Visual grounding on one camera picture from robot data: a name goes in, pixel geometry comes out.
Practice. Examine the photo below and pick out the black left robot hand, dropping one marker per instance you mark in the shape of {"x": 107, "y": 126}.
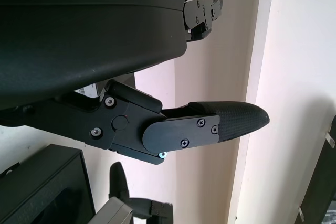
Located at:
{"x": 78, "y": 37}

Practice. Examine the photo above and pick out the small silver depth camera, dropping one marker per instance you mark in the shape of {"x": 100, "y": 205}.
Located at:
{"x": 113, "y": 211}

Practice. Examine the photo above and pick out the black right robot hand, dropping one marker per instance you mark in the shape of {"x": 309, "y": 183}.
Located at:
{"x": 119, "y": 182}

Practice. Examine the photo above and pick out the black furniture panel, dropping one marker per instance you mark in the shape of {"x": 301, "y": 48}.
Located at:
{"x": 320, "y": 182}

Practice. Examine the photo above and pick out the black box base foam insert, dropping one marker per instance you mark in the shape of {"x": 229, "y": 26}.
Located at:
{"x": 39, "y": 182}

